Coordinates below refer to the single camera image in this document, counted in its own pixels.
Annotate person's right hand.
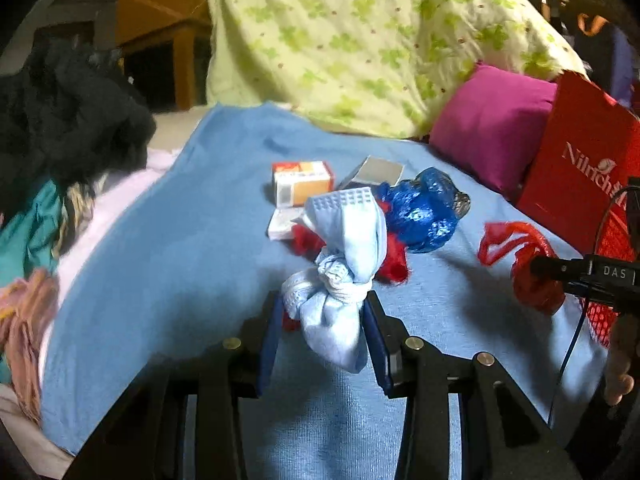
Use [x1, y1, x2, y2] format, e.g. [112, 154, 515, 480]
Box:
[602, 317, 640, 407]

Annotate blue silver cardboard box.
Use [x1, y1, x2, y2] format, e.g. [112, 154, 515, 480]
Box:
[336, 156, 405, 192]

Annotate orange hanger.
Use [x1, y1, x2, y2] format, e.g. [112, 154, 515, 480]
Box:
[576, 11, 609, 37]

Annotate orange and white box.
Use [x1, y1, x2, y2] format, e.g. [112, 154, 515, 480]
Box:
[271, 160, 335, 207]

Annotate dark cloth pile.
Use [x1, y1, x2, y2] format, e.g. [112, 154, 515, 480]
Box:
[0, 40, 157, 216]

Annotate blue bed sheet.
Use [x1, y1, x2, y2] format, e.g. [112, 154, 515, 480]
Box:
[40, 102, 611, 480]

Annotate purple hanging cloth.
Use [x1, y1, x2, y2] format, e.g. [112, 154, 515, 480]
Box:
[606, 25, 637, 107]

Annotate teal cloth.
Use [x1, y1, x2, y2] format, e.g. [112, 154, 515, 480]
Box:
[0, 180, 66, 286]

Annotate pale pink sheet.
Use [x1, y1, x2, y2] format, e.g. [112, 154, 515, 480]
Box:
[37, 147, 181, 361]

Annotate green floral quilt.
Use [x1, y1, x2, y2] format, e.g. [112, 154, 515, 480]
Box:
[206, 0, 588, 140]

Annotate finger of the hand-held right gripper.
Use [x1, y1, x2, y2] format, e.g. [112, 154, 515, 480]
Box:
[530, 256, 590, 293]

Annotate blue plastic bag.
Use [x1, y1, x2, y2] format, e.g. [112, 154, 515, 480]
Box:
[376, 167, 472, 254]

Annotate red paper bag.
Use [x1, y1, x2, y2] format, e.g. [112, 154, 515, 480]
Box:
[515, 70, 640, 256]

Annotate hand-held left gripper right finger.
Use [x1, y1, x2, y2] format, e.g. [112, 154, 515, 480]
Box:
[362, 292, 586, 480]

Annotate white cardboard box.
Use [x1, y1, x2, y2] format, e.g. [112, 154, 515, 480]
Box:
[267, 206, 308, 241]

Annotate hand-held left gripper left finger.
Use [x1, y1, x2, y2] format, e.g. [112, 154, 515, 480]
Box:
[65, 290, 281, 480]

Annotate black cable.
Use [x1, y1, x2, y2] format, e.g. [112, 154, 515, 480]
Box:
[546, 185, 632, 428]

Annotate red plastic basket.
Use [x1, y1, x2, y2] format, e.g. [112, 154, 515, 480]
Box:
[582, 207, 635, 347]

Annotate light blue knotted sock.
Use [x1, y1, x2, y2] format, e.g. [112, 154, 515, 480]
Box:
[280, 187, 388, 374]

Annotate magenta pillow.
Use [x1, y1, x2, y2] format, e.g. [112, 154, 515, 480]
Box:
[429, 62, 558, 203]

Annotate orange wooden cabinet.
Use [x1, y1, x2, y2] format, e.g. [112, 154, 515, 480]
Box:
[115, 0, 213, 111]

